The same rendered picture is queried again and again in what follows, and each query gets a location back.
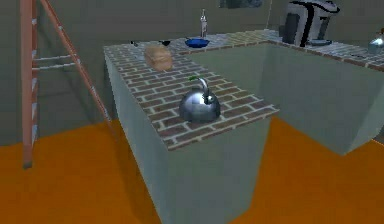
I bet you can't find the dark framed wall picture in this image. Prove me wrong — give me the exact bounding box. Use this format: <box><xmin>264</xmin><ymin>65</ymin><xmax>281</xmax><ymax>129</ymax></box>
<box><xmin>218</xmin><ymin>0</ymin><xmax>264</xmax><ymax>9</ymax></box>

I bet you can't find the clear glass bottle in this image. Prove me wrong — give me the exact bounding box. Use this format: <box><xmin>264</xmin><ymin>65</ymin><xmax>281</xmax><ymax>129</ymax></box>
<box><xmin>199</xmin><ymin>8</ymin><xmax>208</xmax><ymax>39</ymax></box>

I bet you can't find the brown bread loaf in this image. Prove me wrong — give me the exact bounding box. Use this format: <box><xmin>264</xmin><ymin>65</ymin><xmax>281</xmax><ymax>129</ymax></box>
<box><xmin>144</xmin><ymin>44</ymin><xmax>174</xmax><ymax>72</ymax></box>

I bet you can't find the blue bowl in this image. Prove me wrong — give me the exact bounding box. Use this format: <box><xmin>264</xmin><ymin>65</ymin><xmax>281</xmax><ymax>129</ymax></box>
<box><xmin>184</xmin><ymin>37</ymin><xmax>211</xmax><ymax>48</ymax></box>

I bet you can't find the shiny steel kettle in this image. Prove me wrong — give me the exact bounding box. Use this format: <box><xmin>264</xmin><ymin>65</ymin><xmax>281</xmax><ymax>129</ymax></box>
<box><xmin>178</xmin><ymin>76</ymin><xmax>222</xmax><ymax>124</ymax></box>

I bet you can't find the brick topped grey counter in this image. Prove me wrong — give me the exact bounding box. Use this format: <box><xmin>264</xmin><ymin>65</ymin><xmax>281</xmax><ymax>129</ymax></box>
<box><xmin>103</xmin><ymin>29</ymin><xmax>384</xmax><ymax>224</ymax></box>

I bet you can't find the orange wooden ladder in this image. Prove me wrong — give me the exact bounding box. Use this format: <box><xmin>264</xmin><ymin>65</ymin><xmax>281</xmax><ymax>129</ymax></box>
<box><xmin>19</xmin><ymin>0</ymin><xmax>113</xmax><ymax>170</ymax></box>

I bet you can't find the black and silver coffee machine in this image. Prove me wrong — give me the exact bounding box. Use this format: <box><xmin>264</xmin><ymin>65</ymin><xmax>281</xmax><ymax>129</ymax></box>
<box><xmin>281</xmin><ymin>0</ymin><xmax>341</xmax><ymax>48</ymax></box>

